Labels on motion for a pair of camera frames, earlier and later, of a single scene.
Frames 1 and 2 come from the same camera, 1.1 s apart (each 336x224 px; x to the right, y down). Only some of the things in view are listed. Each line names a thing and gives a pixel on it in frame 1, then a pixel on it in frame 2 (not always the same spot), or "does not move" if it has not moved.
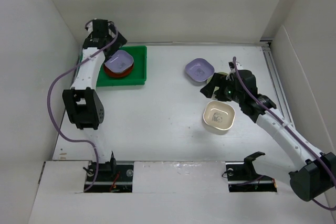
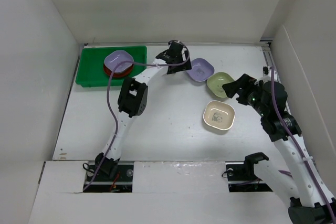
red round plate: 121,74 does not move
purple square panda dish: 199,69 does not move
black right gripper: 219,80 -> 245,82
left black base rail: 106,182 does not move
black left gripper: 119,42 -> 184,66
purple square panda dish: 120,61 does not move
